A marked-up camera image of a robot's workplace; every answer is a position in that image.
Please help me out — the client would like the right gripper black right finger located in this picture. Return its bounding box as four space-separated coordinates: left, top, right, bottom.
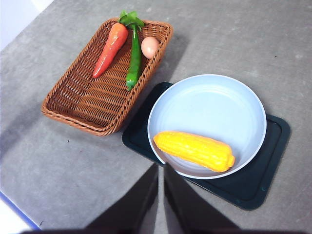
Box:
163 165 241 231

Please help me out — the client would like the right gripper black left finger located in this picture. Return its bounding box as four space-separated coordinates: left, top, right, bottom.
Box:
85 162 159 231

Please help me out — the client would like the yellow corn cob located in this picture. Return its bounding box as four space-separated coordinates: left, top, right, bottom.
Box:
153 131 236 173

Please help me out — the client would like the blue round plate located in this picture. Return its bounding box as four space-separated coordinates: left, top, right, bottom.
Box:
147 74 267 180

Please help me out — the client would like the brown wicker basket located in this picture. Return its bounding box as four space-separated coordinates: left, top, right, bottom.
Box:
40 18 174 137

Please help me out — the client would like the black rectangular tray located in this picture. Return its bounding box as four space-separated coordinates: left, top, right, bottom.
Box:
121 82 292 212

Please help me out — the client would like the long green pepper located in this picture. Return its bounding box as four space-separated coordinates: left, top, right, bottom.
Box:
126 24 142 91

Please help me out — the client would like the orange carrot with green leaves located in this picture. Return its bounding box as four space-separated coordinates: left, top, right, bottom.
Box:
92 10 146 79

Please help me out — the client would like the brown egg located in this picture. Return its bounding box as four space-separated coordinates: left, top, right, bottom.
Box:
140 37 160 59

